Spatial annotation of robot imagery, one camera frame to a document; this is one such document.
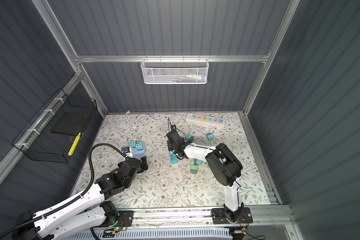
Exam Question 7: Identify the black wire side basket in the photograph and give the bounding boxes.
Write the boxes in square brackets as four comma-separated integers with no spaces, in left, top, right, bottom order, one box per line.
[12,91,98,164]

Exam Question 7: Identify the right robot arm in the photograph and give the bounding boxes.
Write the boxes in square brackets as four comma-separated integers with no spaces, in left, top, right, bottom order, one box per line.
[166,130,244,222]

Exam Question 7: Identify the white long power strip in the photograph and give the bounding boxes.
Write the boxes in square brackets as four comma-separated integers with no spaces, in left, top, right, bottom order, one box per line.
[186,113,226,127]

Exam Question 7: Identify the white wire wall basket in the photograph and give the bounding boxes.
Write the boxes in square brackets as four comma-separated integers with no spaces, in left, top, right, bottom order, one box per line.
[141,59,210,85]

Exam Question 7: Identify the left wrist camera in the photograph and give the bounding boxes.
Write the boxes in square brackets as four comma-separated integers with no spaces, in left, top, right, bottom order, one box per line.
[121,146,133,158]

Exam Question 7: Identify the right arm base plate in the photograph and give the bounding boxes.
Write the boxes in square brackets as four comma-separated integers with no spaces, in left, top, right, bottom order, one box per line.
[211,208,253,225]

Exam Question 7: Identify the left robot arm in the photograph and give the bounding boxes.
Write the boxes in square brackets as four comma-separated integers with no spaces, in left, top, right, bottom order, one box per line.
[12,156,149,240]

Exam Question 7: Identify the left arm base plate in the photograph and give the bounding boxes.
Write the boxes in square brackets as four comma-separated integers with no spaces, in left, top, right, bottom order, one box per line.
[100,211,135,228]

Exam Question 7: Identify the yellow marker in basket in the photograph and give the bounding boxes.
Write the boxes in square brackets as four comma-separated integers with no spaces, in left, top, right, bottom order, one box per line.
[68,133,82,156]

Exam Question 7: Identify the lavender square power socket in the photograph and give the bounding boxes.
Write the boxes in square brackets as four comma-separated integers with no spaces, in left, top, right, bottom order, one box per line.
[131,141,146,158]

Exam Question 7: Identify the black corrugated cable hose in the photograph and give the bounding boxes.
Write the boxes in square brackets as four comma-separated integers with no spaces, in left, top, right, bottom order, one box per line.
[0,143,127,240]

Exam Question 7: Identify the pens in white basket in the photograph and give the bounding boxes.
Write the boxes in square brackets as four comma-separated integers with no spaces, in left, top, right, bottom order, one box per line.
[166,75,207,84]

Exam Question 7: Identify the black pad in basket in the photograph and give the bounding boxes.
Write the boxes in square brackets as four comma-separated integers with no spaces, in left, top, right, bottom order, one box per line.
[51,113,92,136]

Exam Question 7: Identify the green plug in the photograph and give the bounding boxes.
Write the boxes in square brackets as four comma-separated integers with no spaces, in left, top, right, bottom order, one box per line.
[190,165,198,174]

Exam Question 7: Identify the teal power strip with USB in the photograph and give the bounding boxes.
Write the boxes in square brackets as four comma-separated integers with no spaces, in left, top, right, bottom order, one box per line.
[169,152,179,165]

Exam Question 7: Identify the white bundled power cable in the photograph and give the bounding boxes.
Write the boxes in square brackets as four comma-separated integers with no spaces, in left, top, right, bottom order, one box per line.
[125,110,187,136]

